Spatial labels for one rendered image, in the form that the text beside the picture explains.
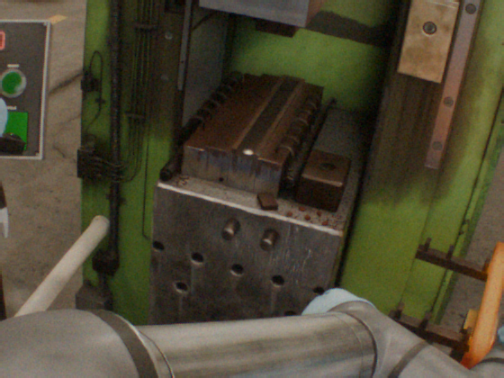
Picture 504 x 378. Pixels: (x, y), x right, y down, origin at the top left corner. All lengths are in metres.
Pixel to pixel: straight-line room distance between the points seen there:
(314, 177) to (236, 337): 0.96
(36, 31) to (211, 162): 0.44
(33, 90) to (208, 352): 1.06
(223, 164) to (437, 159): 0.44
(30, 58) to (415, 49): 0.75
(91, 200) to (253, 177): 0.52
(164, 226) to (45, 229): 1.43
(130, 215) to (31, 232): 1.14
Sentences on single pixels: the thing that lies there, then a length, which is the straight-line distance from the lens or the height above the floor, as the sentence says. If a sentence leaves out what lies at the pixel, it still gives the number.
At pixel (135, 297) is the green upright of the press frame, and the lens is 1.90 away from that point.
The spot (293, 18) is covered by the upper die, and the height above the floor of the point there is 1.28.
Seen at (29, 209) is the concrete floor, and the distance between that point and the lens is 2.97.
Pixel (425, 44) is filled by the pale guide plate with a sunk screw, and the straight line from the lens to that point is 1.37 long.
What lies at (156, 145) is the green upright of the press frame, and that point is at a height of 0.88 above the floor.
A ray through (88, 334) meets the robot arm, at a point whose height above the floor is 1.43.
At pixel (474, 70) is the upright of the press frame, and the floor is 1.22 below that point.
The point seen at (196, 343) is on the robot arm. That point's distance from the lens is 0.41.
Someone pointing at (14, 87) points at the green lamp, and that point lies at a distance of 1.41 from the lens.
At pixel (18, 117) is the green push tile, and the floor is 1.03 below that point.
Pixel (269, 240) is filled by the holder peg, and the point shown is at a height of 0.88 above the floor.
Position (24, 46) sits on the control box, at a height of 1.15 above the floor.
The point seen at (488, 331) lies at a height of 0.97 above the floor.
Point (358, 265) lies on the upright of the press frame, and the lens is 1.63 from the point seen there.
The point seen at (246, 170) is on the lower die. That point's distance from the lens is 1.40.
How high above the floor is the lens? 1.66
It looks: 31 degrees down
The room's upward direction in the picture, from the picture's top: 9 degrees clockwise
